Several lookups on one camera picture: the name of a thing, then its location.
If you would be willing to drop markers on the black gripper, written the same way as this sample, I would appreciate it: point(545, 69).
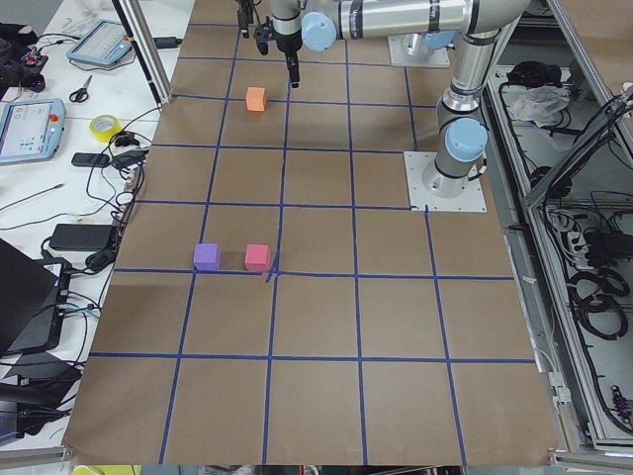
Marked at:
point(287, 44)
point(244, 17)

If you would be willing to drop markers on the orange foam cube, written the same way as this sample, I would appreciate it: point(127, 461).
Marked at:
point(256, 99)

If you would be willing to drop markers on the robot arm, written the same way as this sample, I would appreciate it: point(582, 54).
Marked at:
point(318, 25)
point(463, 35)

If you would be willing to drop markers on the far blue teach pendant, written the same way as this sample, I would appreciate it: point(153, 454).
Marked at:
point(104, 45)

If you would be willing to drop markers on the blue teach pendant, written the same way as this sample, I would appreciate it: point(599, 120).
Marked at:
point(31, 130)
point(104, 45)

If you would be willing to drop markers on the yellow tape roll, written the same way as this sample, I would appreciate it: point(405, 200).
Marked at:
point(104, 127)

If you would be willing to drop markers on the black remote device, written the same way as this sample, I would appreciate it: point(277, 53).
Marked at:
point(90, 160)

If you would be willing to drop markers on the red foam cube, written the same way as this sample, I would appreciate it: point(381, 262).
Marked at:
point(257, 257)

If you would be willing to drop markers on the purple foam cube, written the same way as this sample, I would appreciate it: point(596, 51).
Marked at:
point(207, 256)

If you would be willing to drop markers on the near blue teach pendant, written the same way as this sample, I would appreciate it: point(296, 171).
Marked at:
point(31, 130)

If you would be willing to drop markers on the white crumpled cloth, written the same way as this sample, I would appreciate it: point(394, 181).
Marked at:
point(542, 106)

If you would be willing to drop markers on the black power adapter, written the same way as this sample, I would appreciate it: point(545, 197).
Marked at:
point(77, 237)

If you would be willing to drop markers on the black laptop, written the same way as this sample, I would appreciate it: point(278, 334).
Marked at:
point(32, 294)

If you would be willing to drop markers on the aluminium frame post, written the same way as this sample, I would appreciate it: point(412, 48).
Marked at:
point(138, 31)

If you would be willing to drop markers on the black handled scissors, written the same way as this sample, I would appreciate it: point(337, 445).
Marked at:
point(81, 94)

